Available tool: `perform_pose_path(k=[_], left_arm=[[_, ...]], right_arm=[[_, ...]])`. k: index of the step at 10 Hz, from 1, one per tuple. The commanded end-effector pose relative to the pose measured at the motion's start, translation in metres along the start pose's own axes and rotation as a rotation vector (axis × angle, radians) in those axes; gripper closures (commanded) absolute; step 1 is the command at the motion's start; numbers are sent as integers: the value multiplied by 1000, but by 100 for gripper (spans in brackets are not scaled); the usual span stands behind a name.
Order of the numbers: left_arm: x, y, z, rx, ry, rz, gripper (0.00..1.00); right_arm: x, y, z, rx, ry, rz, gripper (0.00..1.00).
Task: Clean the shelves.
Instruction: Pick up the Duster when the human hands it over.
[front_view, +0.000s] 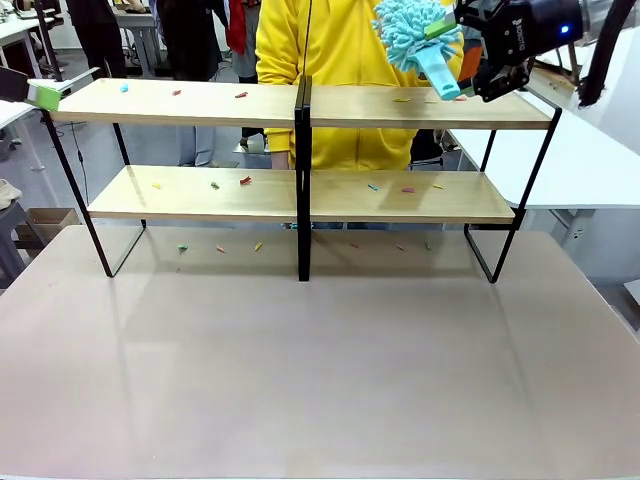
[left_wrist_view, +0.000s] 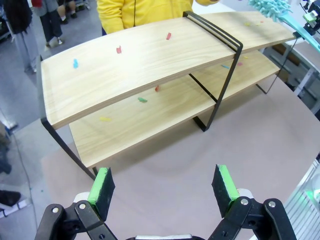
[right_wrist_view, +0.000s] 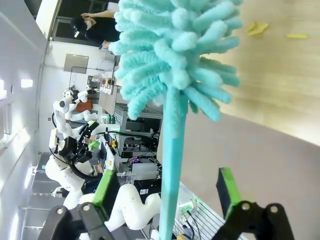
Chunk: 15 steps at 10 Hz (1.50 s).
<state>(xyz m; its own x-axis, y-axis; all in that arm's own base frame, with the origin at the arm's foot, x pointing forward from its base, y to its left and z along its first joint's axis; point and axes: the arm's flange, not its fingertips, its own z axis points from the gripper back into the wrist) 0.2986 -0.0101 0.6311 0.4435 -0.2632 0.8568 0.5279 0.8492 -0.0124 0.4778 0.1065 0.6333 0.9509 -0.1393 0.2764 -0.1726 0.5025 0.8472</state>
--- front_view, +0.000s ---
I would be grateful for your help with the large white table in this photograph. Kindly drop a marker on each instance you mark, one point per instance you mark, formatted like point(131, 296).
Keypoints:
point(565, 160)

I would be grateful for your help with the cardboard box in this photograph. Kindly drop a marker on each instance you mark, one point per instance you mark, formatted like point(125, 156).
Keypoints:
point(52, 219)

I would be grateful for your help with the person's right hand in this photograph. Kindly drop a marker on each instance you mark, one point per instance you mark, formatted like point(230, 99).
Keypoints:
point(281, 160)

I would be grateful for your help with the wooden workbench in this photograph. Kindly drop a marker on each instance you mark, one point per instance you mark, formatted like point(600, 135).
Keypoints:
point(555, 75)

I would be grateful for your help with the person in red jacket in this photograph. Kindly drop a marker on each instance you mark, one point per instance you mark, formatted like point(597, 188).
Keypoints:
point(240, 25)

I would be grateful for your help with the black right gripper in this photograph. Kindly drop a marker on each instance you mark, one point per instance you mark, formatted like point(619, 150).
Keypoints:
point(540, 25)

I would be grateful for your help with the person in dark jacket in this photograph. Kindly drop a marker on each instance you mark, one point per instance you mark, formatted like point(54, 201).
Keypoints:
point(187, 40)

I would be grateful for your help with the grey stool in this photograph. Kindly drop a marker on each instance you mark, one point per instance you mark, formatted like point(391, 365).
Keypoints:
point(10, 235)

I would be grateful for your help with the black stand pole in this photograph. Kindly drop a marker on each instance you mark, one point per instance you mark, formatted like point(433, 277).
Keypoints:
point(50, 45)

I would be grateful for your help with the person in yellow hoodie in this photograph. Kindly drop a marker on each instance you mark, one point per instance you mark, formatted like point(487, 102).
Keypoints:
point(340, 45)

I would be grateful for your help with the small white side table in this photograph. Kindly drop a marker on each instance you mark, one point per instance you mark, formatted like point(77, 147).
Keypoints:
point(12, 112)

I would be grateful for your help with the person in black clothes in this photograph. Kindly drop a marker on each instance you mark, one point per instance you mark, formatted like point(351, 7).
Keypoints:
point(97, 35)

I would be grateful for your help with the beige cloth bundle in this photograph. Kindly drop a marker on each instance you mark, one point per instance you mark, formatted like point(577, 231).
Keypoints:
point(7, 195)

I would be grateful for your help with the wooden shelf unit black frame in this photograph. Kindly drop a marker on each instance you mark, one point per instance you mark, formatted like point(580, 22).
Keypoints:
point(175, 102)
point(425, 112)

